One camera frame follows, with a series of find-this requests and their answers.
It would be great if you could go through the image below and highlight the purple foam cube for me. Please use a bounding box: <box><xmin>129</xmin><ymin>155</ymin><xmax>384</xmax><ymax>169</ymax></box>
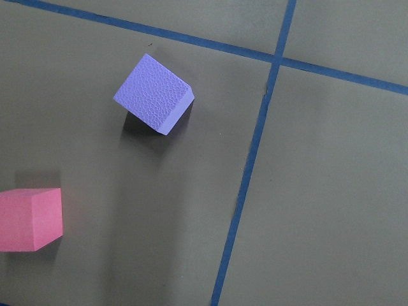
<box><xmin>113</xmin><ymin>54</ymin><xmax>194</xmax><ymax>135</ymax></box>

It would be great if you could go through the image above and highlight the pink foam cube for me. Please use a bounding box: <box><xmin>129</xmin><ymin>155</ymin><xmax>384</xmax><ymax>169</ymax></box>
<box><xmin>1</xmin><ymin>188</ymin><xmax>63</xmax><ymax>252</ymax></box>

